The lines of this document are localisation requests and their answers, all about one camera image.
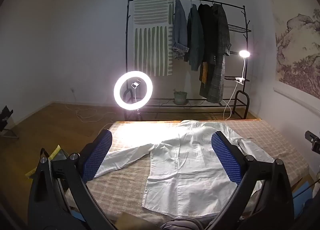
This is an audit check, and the white clip lamp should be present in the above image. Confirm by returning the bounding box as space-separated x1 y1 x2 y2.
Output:
235 50 252 84

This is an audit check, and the blue denim jacket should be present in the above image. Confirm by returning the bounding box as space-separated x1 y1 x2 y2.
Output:
171 0 190 60

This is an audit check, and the black coat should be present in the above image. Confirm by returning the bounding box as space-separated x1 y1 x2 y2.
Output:
197 3 215 66

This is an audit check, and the white lamp cable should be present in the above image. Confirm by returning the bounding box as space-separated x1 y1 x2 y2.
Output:
223 83 238 121

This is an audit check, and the green striped wall hanging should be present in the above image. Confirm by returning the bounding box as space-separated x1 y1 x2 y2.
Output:
133 0 175 77

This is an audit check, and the beige checked bed blanket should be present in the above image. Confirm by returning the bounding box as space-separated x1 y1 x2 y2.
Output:
64 120 313 230

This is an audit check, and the white long-sleeved shirt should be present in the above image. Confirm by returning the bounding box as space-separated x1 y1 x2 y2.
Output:
94 120 275 217

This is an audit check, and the yellow garment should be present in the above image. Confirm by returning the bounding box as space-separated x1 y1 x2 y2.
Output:
199 61 209 84

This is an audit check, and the grey plaid coat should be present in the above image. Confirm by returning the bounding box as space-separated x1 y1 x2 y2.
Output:
199 3 232 104

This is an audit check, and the phone holder clamp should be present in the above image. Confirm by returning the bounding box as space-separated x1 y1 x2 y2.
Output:
131 80 140 101

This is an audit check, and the dark green jacket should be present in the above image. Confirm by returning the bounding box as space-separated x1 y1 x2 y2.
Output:
185 4 206 71

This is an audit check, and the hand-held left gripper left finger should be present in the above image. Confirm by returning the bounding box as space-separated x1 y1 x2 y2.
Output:
27 129 118 230

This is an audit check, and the yellow tape strip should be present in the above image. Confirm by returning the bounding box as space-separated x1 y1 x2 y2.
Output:
25 144 63 177

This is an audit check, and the ring light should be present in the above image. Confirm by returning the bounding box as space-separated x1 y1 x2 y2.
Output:
114 70 152 121

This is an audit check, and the green plant pot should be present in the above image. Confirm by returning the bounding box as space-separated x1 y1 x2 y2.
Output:
173 89 188 106

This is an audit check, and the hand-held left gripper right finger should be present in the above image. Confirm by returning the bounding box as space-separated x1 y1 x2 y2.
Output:
207 131 294 230

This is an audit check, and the landscape wall painting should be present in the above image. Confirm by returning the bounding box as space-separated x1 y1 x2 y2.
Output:
275 3 320 96

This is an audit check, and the blue sheet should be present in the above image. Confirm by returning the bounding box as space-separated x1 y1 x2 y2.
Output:
292 179 314 198

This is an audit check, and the white floor cable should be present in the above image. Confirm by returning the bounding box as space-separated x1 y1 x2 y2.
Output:
64 90 115 123

